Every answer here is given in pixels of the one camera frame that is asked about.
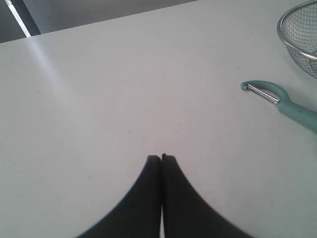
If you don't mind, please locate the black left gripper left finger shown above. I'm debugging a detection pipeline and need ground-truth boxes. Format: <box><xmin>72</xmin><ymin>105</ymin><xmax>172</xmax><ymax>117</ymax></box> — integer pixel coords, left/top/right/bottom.
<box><xmin>79</xmin><ymin>155</ymin><xmax>161</xmax><ymax>238</ymax></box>

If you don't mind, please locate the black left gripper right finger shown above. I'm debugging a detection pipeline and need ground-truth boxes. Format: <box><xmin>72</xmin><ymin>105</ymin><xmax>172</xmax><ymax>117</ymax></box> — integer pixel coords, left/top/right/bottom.
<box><xmin>161</xmin><ymin>154</ymin><xmax>248</xmax><ymax>238</ymax></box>

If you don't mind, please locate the teal handled peeler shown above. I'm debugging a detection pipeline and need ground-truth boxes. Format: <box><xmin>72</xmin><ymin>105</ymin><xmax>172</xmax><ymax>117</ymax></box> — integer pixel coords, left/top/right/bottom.
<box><xmin>240</xmin><ymin>80</ymin><xmax>317</xmax><ymax>133</ymax></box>

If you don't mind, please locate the steel wire mesh basket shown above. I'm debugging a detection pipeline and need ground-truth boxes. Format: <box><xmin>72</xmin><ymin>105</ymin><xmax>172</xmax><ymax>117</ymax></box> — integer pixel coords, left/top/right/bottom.
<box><xmin>277</xmin><ymin>0</ymin><xmax>317</xmax><ymax>78</ymax></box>

